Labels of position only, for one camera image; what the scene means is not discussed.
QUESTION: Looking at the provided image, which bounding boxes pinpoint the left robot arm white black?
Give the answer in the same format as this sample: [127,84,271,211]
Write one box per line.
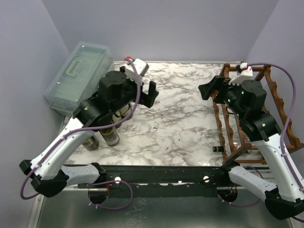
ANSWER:
[19,64,159,198]

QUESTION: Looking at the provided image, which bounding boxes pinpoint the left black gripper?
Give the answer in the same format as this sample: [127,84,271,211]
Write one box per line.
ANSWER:
[112,67,159,114]

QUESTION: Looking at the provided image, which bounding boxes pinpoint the translucent plastic storage box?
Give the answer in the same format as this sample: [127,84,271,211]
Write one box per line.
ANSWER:
[44,41,114,117]

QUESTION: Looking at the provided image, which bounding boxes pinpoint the green wine bottle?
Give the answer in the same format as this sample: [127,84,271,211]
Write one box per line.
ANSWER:
[99,127,120,147]
[82,135,99,151]

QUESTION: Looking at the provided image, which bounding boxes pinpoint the leftmost green wine bottle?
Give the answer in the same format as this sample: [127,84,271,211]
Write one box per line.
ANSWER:
[82,135,99,151]

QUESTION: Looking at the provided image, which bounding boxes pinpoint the front green wine bottle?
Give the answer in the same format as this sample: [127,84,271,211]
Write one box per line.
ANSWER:
[99,127,120,147]

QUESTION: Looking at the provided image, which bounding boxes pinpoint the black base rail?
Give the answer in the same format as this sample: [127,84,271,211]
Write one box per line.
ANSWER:
[100,165,233,198]

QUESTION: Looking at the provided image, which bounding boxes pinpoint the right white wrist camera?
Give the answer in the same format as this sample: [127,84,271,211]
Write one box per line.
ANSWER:
[229,62,253,85]

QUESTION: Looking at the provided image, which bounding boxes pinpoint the brown wooden wine rack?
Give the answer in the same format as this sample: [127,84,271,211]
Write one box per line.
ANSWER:
[213,64,304,164]

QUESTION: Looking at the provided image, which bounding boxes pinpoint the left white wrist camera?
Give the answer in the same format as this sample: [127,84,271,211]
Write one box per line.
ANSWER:
[125,57,149,80]

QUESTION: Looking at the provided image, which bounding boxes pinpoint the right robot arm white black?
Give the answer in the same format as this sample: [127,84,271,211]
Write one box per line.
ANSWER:
[198,76,304,220]

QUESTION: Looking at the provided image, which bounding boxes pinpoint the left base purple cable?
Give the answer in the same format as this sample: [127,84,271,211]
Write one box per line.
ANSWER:
[88,179,134,210]

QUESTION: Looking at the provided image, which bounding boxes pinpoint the green bottle white label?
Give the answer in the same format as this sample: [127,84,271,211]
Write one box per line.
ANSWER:
[112,103,132,123]

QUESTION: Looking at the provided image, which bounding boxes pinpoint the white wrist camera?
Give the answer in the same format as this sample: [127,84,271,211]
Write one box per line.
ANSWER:
[229,62,253,85]
[125,57,149,80]

